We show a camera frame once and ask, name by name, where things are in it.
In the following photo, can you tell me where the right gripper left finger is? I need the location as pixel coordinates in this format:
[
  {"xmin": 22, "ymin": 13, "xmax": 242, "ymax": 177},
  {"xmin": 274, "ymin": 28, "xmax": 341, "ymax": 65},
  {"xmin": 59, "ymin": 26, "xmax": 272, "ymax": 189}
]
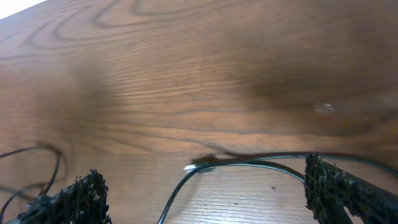
[{"xmin": 6, "ymin": 169, "xmax": 112, "ymax": 224}]

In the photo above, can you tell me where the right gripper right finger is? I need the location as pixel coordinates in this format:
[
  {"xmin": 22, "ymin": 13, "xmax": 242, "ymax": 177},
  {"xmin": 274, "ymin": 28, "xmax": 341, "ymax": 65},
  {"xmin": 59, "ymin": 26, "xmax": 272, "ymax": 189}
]
[{"xmin": 304, "ymin": 153, "xmax": 397, "ymax": 224}]

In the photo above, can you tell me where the black usb cable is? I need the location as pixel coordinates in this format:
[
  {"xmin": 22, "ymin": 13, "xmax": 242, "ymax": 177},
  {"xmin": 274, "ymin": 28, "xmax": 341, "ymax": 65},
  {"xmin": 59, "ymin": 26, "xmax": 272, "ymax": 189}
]
[{"xmin": 157, "ymin": 151, "xmax": 398, "ymax": 224}]

